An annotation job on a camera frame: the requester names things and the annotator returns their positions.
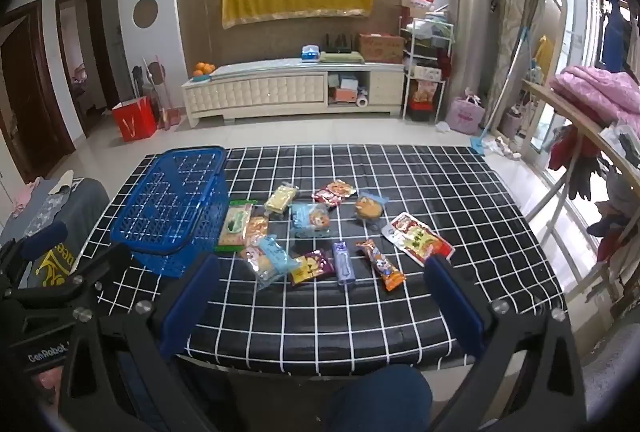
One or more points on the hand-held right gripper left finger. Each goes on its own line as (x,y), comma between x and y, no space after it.
(192,302)

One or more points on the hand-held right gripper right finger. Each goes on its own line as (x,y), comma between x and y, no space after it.
(452,302)

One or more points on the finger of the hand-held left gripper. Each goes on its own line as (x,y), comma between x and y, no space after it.
(45,237)
(100,269)

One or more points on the large red white packet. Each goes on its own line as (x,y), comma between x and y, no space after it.
(415,237)

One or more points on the long orange snack packet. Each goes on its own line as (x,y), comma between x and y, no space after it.
(382,267)

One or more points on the green cracker packet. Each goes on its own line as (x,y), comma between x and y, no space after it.
(234,224)

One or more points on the light blue bread packet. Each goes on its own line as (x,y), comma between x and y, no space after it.
(272,259)

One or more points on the blue plastic basket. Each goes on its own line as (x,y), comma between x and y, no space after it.
(165,192)

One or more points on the small purple packet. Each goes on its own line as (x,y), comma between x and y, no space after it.
(344,264)

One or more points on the purple yellow snack packet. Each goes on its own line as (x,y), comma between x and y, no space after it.
(311,267)

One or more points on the round cake clear packet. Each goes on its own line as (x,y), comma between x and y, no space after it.
(370,208)

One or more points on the yellow cake packet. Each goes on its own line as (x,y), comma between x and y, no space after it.
(280,201)

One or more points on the clear white snack packet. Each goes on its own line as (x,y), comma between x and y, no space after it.
(311,219)

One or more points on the red snack packet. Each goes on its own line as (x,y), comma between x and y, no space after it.
(332,193)

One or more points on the person's left hand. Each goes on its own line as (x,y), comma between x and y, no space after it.
(47,382)

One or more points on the black checked tablecloth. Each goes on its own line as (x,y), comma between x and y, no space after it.
(350,322)

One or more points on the dark wooden door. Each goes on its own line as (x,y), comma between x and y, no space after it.
(25,87)

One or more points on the blue mop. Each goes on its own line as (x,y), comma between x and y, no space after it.
(479,142)

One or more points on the broom set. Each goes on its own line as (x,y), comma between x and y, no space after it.
(155,87)

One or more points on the pink gift bag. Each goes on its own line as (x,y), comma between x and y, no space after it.
(466,114)

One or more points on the red snack bag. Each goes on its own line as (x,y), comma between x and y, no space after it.
(424,94)

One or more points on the blue fruit bowl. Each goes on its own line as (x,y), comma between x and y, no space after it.
(201,79)

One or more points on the cream TV cabinet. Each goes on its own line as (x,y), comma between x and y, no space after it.
(260,94)

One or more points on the white paper roll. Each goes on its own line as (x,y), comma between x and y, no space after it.
(361,100)

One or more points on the wooden drying rack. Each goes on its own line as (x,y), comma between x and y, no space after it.
(575,117)

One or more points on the heap of oranges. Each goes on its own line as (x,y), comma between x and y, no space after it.
(203,68)

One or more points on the orange box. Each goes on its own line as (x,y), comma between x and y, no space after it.
(345,94)

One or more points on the white metal rack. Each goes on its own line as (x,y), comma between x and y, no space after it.
(429,62)

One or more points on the pink quilt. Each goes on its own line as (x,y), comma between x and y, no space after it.
(595,92)

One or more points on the cardboard box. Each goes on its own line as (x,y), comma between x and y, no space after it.
(381,48)

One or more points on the green folded cushion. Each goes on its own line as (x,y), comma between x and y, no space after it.
(341,58)

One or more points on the blue plastic box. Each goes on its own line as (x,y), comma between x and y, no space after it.
(310,53)

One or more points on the black router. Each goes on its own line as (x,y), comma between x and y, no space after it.
(339,46)

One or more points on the silver tower air conditioner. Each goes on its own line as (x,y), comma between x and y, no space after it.
(470,22)

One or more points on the hanging blue garment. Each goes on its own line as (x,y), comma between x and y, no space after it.
(616,27)

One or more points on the brown round wall plate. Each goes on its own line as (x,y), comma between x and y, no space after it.
(145,12)

